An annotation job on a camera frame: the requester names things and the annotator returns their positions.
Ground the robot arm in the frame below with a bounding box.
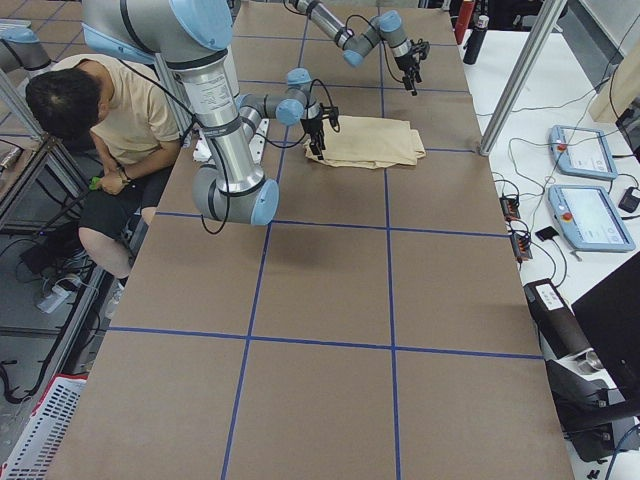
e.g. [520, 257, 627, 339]
[83, 1, 339, 225]
[283, 1, 430, 96]

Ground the green object in hand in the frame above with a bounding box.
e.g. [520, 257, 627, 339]
[89, 176, 100, 191]

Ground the near teach pendant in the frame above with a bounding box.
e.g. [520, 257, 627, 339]
[547, 185, 636, 253]

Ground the red cylindrical bottle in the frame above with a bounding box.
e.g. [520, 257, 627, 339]
[454, 0, 475, 45]

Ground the beige printed t-shirt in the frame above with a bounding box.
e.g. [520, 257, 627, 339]
[304, 115, 426, 169]

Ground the white perforated plastic basket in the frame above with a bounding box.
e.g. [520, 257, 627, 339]
[1, 374, 87, 480]

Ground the black monitor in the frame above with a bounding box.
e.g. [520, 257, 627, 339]
[572, 255, 639, 398]

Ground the aluminium frame post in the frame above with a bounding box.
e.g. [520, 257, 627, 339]
[478, 0, 567, 157]

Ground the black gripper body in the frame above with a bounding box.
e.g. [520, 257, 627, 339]
[394, 39, 431, 74]
[301, 103, 340, 143]

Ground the seated person in beige shirt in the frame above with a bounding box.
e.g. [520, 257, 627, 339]
[26, 54, 181, 282]

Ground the far teach pendant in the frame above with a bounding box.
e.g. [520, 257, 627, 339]
[549, 125, 618, 181]

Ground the teach pendant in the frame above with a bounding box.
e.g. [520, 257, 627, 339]
[549, 125, 618, 181]
[547, 185, 636, 253]

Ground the black steel-capped water bottle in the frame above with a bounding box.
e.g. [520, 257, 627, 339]
[463, 15, 490, 65]

